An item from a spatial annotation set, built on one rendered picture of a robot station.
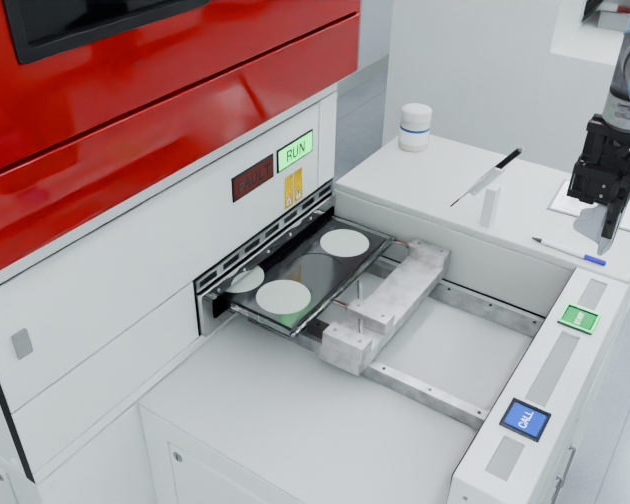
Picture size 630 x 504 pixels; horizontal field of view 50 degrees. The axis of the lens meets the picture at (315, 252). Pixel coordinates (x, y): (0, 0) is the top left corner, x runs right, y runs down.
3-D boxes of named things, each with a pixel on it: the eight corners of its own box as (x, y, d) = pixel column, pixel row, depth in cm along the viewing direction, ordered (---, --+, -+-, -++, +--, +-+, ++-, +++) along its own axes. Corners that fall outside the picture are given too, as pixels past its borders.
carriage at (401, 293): (319, 358, 119) (319, 346, 118) (413, 259, 144) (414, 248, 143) (358, 377, 116) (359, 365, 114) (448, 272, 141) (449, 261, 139)
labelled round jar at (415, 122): (392, 147, 162) (396, 110, 157) (406, 137, 167) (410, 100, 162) (419, 155, 159) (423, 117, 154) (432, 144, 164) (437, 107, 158)
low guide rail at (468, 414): (247, 321, 132) (246, 308, 130) (253, 315, 133) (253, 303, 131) (491, 437, 110) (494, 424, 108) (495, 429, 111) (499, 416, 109)
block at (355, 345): (322, 344, 118) (322, 331, 116) (332, 333, 120) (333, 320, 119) (361, 362, 115) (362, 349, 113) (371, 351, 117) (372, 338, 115)
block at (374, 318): (346, 319, 124) (346, 306, 122) (355, 309, 126) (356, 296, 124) (384, 336, 120) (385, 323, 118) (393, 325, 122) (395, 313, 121)
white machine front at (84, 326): (26, 477, 102) (-52, 262, 79) (323, 232, 158) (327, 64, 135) (39, 487, 100) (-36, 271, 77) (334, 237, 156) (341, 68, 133)
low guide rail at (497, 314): (323, 255, 150) (323, 243, 149) (328, 251, 152) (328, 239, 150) (545, 343, 128) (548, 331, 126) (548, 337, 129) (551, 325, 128)
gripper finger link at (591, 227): (569, 244, 107) (583, 193, 101) (607, 256, 104) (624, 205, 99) (563, 253, 104) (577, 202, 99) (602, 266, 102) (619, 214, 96)
